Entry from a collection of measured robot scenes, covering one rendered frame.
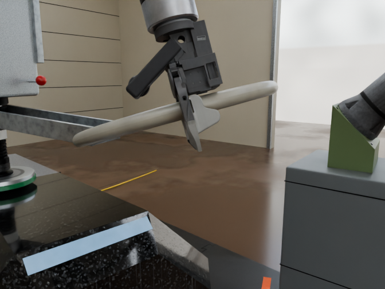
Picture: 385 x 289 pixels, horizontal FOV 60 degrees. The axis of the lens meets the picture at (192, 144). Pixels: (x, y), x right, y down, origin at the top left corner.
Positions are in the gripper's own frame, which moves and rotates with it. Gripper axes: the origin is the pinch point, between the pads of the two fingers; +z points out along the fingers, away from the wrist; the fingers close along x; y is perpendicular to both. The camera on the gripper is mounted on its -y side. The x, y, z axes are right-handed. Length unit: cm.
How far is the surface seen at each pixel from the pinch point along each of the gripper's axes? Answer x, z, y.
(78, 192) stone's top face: 51, 9, -36
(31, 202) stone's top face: 43, 7, -47
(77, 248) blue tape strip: 19.2, 17.4, -30.4
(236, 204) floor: 251, 86, 44
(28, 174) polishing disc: 57, 0, -51
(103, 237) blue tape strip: 23.3, 17.9, -25.1
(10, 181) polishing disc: 50, 0, -54
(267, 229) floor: 199, 97, 55
